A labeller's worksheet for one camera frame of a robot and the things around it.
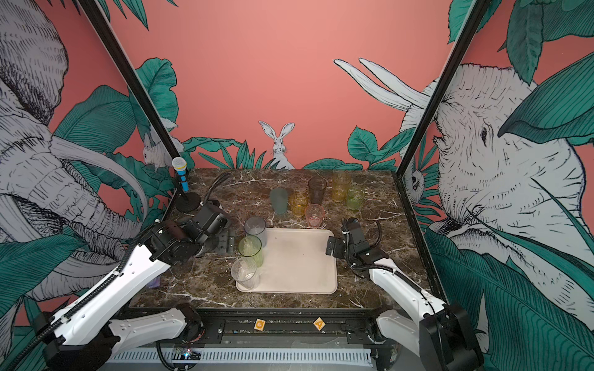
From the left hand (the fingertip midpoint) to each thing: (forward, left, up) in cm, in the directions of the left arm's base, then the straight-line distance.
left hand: (224, 235), depth 71 cm
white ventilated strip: (-31, -37, -23) cm, 53 cm away
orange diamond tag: (-22, -29, -22) cm, 43 cm away
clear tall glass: (-3, -2, -23) cm, 24 cm away
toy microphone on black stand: (+31, +28, -22) cm, 47 cm away
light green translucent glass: (+4, -5, -16) cm, 17 cm away
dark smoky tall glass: (+34, -33, -18) cm, 51 cm away
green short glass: (+31, -52, -21) cm, 64 cm away
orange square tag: (-22, -10, -22) cm, 32 cm away
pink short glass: (+21, -31, -21) cm, 43 cm away
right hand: (+4, -38, -15) cm, 41 cm away
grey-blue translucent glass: (+16, -5, -21) cm, 27 cm away
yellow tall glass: (+47, -47, -27) cm, 72 cm away
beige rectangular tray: (+1, -22, -26) cm, 34 cm away
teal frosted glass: (+31, -15, -20) cm, 40 cm away
